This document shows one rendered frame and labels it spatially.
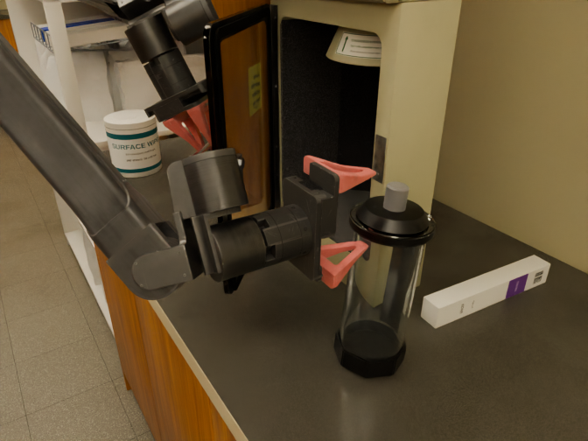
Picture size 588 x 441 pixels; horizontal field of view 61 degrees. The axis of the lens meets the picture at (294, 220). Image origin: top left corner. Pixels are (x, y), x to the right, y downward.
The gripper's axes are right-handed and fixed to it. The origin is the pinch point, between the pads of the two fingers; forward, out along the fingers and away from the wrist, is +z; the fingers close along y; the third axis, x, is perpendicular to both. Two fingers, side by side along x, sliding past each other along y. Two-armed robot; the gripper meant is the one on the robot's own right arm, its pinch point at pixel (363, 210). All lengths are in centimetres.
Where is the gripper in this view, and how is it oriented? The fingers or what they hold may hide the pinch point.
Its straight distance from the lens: 59.2
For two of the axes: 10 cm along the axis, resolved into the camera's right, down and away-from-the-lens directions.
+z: 8.5, -2.3, 4.8
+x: -5.3, -4.1, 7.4
